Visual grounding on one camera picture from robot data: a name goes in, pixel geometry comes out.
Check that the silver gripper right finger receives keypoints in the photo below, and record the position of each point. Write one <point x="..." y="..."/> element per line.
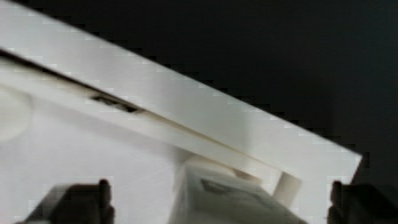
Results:
<point x="359" y="205"/>

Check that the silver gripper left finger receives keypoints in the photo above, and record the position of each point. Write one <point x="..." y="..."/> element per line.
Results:
<point x="77" y="204"/>

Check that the white leg with tag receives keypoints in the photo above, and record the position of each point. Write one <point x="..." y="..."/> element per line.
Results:
<point x="221" y="199"/>

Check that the white square tabletop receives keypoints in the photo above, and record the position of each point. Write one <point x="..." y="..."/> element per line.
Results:
<point x="79" y="137"/>

